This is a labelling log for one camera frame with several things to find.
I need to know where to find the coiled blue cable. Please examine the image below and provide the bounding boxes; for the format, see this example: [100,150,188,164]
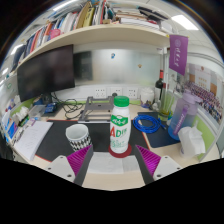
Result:
[132,114,162,135]

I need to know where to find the white drink bottle green cap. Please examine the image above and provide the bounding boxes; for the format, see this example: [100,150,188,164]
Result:
[109,95,132,155]

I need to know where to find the ceiling light panels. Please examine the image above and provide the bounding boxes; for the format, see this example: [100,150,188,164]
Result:
[1,1,200,76]

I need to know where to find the green glass with straws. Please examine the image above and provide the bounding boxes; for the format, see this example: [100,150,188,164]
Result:
[158,89,176,122]

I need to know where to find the small blue device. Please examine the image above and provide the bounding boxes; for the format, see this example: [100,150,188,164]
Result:
[43,102,58,115]

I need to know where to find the white lidded cup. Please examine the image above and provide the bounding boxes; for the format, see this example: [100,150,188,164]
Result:
[140,87,155,106]

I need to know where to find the clear plastic box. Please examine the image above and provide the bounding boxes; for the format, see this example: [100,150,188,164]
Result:
[28,104,46,120]

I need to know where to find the dark blue mouse pad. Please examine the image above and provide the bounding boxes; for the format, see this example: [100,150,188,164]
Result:
[137,111,181,149]

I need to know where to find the white tissue pack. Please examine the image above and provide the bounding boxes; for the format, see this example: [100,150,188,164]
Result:
[177,124,207,159]

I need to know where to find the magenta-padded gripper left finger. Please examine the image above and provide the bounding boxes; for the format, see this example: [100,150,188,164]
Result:
[44,144,95,187]

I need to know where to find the dark wine bottle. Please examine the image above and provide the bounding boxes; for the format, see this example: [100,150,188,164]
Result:
[154,69,165,101]

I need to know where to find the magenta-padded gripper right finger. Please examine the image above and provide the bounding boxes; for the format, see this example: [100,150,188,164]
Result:
[133,144,184,185]

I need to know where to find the beige shelf full of books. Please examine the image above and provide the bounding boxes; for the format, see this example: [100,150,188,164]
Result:
[9,0,176,73]

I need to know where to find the blue white tissue box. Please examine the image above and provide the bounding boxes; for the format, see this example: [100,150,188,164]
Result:
[1,109,20,141]

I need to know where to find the white paper towel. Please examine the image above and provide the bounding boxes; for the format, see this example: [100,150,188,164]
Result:
[87,151,140,175]

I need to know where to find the white wall socket row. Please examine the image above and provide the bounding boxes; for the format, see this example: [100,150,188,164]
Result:
[93,86,139,100]

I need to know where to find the tangled black cables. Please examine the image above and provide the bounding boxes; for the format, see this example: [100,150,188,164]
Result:
[51,93,86,120]

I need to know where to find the black desk mat red edge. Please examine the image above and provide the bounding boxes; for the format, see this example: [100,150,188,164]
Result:
[34,119,151,163]

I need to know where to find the black computer monitor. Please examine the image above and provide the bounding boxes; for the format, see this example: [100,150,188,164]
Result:
[16,44,76,104]

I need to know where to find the purple pennant flag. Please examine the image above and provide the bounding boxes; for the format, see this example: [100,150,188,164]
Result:
[168,34,189,77]

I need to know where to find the flat round red coaster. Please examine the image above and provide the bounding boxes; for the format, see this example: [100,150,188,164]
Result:
[107,143,133,159]

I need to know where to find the black white checkered mug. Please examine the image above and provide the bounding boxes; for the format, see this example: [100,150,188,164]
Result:
[65,123,93,153]

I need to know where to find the group photo poster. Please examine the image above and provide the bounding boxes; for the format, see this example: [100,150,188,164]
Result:
[184,63,224,124]

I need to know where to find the purple translucent water jug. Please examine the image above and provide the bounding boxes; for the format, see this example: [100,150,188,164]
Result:
[167,90,200,141]

